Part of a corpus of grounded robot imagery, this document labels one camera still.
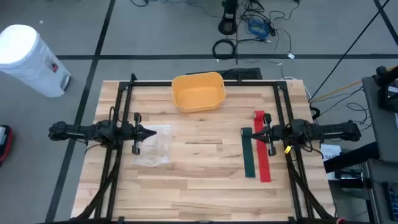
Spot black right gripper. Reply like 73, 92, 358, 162
251, 113, 289, 156

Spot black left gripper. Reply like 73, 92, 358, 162
123, 113, 157, 155

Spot clear plastic bag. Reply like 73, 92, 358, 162
132, 124, 173, 167

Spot dark green bandage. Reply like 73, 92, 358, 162
241, 127, 256, 179

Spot red bandage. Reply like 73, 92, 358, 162
252, 110, 272, 183

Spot black perforated mat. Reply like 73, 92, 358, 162
185, 67, 263, 80

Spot yellow plastic bin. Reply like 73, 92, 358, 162
171, 72, 227, 113

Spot white paper sheet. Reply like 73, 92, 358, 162
320, 144, 342, 162

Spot dark blue padded bar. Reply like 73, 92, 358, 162
323, 141, 381, 174

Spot grey side table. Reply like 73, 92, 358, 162
361, 77, 398, 164

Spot black stand base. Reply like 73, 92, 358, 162
218, 0, 239, 35

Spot black slanted pole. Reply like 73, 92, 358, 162
310, 0, 391, 100

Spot black equipment stand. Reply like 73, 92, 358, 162
374, 65, 398, 113

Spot red and black case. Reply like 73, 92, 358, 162
0, 124, 14, 167

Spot white pedal trash can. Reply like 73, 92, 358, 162
0, 24, 72, 98

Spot black power strip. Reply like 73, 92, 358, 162
382, 182, 398, 222

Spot black metal table frame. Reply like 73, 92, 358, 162
76, 73, 335, 222

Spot yellow floor cable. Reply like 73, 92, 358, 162
309, 65, 398, 103

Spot coiled black cable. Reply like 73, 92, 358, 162
212, 38, 237, 60

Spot tangled black cables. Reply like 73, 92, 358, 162
239, 0, 300, 60

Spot blue cable bundle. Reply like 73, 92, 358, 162
247, 18, 270, 40

